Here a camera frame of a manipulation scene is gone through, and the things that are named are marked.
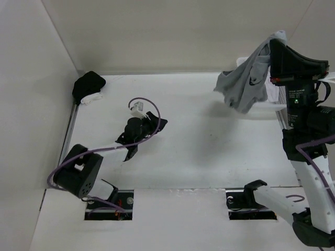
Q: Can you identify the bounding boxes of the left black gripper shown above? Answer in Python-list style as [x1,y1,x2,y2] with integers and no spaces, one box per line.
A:
[135,112,167,145]

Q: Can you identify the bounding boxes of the black folded tank top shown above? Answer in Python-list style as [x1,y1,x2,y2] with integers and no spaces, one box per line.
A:
[72,71,106,105]

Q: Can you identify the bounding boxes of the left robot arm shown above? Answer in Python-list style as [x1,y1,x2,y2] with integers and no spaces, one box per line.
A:
[52,111,168,199]

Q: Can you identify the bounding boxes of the white plastic basket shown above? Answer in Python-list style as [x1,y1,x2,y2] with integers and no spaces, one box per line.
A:
[231,67,286,114]

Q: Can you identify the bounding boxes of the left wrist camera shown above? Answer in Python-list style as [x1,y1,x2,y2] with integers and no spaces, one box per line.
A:
[129,101,147,119]

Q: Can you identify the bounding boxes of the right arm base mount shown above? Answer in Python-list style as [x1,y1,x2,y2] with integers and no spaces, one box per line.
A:
[226,188,277,220]

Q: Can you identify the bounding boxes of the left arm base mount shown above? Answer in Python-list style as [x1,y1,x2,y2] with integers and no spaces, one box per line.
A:
[82,190,135,221]

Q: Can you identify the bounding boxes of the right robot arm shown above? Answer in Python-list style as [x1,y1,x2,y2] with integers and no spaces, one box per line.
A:
[242,40,334,249]

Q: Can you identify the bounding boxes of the grey tank top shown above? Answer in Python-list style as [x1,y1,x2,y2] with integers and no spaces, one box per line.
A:
[214,30,287,114]

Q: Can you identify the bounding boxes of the white folded tank top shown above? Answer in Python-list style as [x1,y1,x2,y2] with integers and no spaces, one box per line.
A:
[80,92,103,105]

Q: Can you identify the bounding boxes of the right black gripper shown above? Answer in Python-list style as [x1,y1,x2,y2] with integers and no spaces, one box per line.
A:
[269,38,328,128]

